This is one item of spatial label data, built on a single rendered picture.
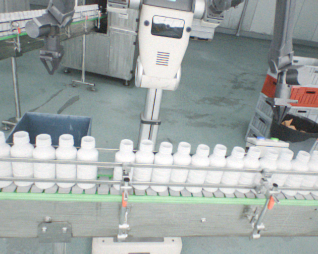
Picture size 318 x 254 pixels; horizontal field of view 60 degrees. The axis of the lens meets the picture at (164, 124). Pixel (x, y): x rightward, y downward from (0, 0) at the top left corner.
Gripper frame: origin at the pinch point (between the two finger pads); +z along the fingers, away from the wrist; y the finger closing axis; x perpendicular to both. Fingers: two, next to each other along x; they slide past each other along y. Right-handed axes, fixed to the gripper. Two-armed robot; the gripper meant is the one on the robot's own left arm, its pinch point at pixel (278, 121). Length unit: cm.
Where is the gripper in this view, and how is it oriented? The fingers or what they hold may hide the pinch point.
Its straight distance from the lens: 117.7
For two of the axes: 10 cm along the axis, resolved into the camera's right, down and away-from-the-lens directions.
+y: 9.8, 0.7, 1.9
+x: -1.8, -1.4, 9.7
